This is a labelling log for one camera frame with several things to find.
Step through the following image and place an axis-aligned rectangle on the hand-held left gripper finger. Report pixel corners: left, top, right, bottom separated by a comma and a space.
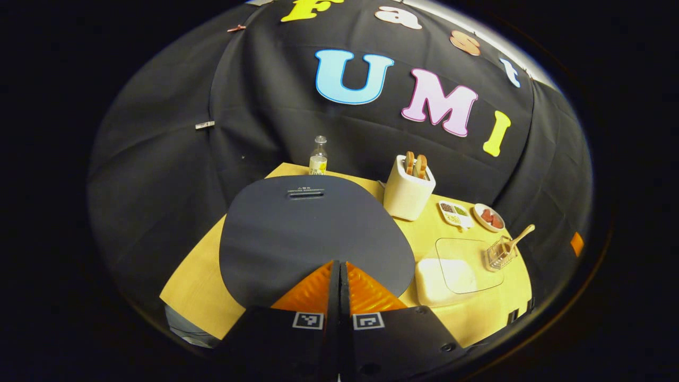
339, 261, 467, 382
225, 260, 340, 382

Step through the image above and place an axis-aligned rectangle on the white divided grain dish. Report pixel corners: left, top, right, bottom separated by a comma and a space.
438, 201, 474, 230

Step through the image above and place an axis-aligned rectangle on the dark grey rice cooker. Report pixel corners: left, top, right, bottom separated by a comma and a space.
219, 175, 416, 309

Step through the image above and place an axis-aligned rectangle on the white toaster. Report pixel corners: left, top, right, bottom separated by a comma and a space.
383, 154, 437, 221

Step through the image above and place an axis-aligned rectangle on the small glass bottle yellow label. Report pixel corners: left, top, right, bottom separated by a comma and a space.
309, 135, 328, 176

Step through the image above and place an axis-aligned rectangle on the metal wire chopstick holder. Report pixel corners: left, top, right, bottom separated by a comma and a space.
485, 236, 519, 272

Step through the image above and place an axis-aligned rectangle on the wooden spoon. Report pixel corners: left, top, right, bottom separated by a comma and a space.
501, 224, 536, 255

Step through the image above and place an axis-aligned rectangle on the white round plate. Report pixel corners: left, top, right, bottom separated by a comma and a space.
473, 203, 506, 233

